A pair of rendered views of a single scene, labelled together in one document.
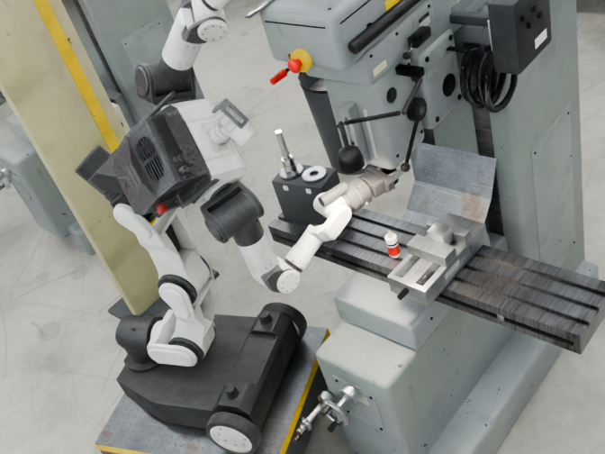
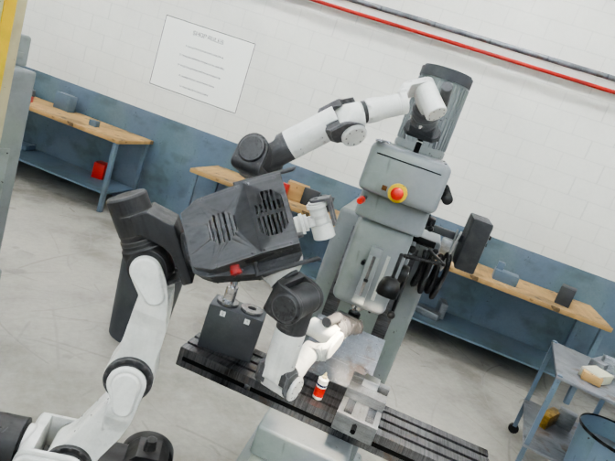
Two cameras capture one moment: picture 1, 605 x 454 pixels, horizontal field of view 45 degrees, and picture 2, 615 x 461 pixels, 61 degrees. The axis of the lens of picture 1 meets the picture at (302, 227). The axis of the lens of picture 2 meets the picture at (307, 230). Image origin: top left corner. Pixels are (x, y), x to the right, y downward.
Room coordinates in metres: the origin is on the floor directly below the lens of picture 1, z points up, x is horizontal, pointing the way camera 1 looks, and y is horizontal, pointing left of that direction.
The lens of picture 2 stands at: (0.70, 1.13, 1.93)
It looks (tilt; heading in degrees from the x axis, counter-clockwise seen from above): 13 degrees down; 318
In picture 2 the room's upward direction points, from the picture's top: 19 degrees clockwise
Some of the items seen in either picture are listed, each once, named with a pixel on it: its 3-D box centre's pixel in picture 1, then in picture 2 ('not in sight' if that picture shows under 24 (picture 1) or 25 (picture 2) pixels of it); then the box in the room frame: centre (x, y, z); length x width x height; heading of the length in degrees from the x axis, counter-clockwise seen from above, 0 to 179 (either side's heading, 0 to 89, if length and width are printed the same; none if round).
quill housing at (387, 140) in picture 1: (375, 107); (373, 262); (1.90, -0.32, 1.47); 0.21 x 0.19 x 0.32; 38
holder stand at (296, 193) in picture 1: (309, 193); (232, 326); (2.26, -0.07, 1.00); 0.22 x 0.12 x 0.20; 48
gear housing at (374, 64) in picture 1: (368, 37); (395, 207); (1.93, -0.35, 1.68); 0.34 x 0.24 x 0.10; 128
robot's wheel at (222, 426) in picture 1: (233, 433); not in sight; (1.71, 0.48, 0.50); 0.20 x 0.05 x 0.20; 59
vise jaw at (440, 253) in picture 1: (431, 249); (366, 396); (1.75, -0.37, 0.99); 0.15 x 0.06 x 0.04; 36
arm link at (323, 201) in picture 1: (337, 201); (327, 327); (1.83, -0.13, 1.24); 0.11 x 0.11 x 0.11; 23
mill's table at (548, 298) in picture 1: (419, 259); (330, 407); (1.87, -0.35, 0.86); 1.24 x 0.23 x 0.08; 38
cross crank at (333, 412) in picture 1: (340, 404); not in sight; (1.59, 0.07, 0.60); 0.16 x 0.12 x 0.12; 128
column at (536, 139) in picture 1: (499, 172); (340, 359); (2.28, -0.81, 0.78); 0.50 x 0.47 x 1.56; 128
